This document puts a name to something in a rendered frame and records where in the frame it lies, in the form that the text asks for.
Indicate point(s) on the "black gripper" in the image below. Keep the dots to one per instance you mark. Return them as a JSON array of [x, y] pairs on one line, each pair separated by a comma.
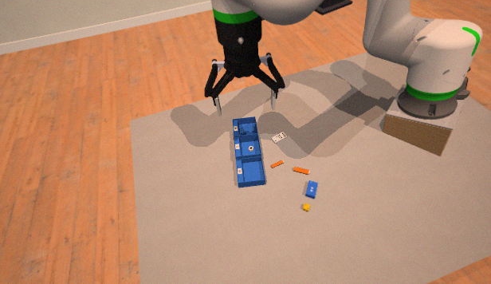
[[238, 70]]

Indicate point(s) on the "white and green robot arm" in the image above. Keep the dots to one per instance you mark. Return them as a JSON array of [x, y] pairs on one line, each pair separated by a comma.
[[437, 52]]

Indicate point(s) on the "white domino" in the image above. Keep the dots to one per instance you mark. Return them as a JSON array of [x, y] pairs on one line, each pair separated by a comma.
[[279, 137]]

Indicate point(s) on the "blue three-compartment bin rack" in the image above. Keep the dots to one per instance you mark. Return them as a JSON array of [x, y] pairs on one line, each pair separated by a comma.
[[250, 169]]

